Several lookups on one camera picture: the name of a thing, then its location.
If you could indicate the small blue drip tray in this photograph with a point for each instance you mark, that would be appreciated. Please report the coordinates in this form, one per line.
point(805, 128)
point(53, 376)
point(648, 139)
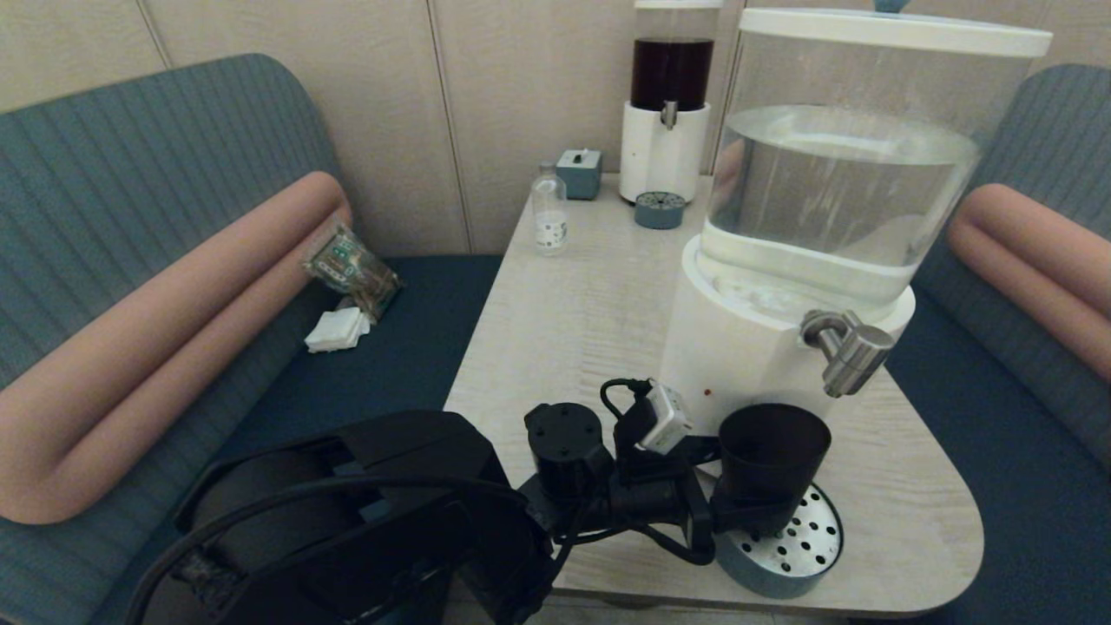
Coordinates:
point(660, 211)

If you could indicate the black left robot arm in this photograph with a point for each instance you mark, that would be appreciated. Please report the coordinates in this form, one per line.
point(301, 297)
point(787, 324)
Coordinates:
point(408, 451)

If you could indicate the large clear water dispenser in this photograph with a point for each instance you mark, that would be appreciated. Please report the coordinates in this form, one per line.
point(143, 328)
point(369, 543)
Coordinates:
point(833, 200)

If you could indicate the blue-grey tissue box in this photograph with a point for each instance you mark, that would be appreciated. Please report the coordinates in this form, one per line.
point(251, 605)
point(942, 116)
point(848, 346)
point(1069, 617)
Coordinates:
point(579, 175)

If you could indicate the pink bolster cushion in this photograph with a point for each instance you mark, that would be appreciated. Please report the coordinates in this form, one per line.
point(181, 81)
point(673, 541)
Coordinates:
point(1041, 260)
point(174, 347)

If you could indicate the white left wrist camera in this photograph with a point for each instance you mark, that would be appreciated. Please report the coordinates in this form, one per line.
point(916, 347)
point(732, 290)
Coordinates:
point(667, 417)

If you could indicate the teal bench sofa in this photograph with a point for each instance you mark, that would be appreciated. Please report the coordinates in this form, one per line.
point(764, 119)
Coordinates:
point(998, 486)
point(130, 156)

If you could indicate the small steel dispenser tap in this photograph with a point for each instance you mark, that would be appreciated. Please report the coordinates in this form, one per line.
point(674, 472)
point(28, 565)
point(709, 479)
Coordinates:
point(669, 115)

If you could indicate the small dark drink dispenser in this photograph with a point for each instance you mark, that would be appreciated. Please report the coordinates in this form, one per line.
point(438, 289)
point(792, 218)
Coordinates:
point(660, 156)

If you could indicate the white napkin stack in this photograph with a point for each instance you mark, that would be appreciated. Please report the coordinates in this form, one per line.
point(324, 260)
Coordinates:
point(338, 330)

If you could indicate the small clear plastic bottle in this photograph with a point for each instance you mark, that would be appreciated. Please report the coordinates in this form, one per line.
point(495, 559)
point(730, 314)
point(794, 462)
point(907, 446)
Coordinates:
point(550, 219)

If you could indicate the black plastic cup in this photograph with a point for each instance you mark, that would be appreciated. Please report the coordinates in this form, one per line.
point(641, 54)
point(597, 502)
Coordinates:
point(772, 460)

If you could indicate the large steel dispenser tap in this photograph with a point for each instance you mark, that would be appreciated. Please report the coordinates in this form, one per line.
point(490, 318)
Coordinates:
point(849, 351)

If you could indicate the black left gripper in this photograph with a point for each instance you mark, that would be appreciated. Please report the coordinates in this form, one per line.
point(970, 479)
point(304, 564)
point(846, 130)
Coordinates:
point(651, 495)

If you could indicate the large blue steel drip tray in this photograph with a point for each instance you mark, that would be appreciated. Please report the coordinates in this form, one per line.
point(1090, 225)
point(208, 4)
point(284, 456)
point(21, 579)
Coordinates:
point(807, 555)

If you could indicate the green brown snack packet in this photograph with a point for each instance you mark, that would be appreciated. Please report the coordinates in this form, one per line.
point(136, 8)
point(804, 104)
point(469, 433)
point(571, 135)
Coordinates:
point(351, 267)

